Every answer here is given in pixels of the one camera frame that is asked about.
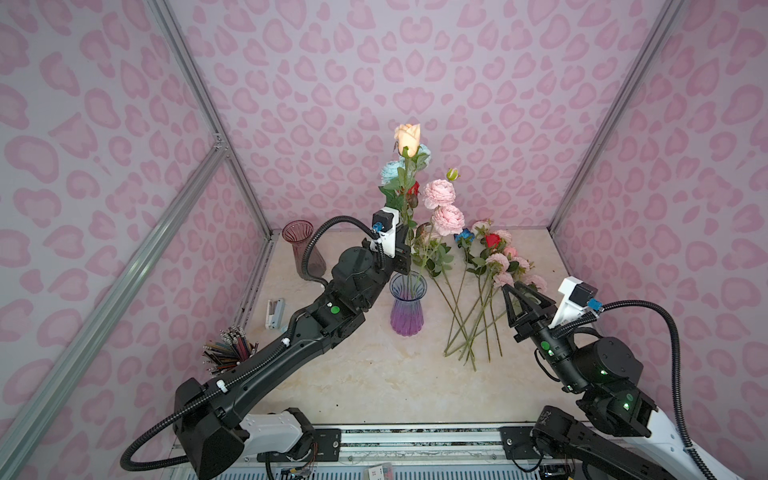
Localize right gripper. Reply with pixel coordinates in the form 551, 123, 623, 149
501, 281, 592, 394

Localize purple gradient glass vase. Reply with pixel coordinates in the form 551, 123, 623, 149
390, 272, 428, 337

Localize pink peony stem with bud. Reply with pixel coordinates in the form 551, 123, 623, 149
413, 168, 466, 279

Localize red rose stem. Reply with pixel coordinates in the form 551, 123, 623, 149
405, 181, 420, 209
484, 233, 502, 250

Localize light blue rose stem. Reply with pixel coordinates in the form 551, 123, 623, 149
379, 144, 431, 228

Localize peach rose stem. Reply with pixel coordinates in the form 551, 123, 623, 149
394, 124, 421, 228

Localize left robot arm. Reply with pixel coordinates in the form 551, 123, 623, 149
174, 236, 410, 479

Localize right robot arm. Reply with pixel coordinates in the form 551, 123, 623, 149
502, 277, 737, 479

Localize dark red glass vase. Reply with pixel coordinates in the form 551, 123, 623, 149
282, 220, 326, 280

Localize pink peony stem pile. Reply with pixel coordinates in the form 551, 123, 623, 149
427, 220, 547, 367

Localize red pen holder cup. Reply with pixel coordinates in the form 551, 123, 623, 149
202, 326, 258, 376

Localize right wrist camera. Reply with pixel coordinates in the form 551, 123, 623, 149
548, 276, 603, 329

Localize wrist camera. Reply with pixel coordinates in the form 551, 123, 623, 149
369, 207, 400, 259
548, 276, 603, 329

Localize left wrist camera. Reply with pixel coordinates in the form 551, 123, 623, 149
369, 207, 400, 259

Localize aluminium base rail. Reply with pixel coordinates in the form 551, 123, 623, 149
161, 421, 601, 480

